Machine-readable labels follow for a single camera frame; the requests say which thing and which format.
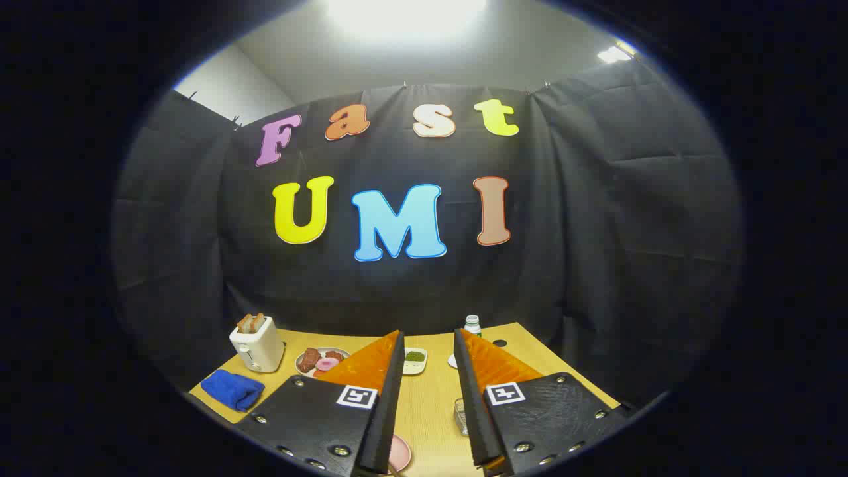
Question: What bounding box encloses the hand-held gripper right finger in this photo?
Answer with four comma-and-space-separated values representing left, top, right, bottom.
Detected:
453, 329, 630, 477

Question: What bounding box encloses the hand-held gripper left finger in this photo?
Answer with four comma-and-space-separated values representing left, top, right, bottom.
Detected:
235, 330, 406, 477

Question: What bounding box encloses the pink round plate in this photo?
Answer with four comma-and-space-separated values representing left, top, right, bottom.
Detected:
388, 434, 413, 474

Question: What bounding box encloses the grey food plate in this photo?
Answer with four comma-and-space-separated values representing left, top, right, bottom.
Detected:
295, 346, 351, 379

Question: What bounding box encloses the white toaster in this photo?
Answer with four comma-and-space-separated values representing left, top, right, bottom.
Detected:
229, 317, 286, 374

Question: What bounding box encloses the blue folded towel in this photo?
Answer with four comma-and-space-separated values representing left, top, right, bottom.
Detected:
201, 369, 266, 413

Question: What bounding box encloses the small ceiling light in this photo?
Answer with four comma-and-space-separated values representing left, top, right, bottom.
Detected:
596, 42, 638, 65

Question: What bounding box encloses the ceiling light panel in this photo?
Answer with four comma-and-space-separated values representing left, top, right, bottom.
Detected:
325, 0, 488, 42

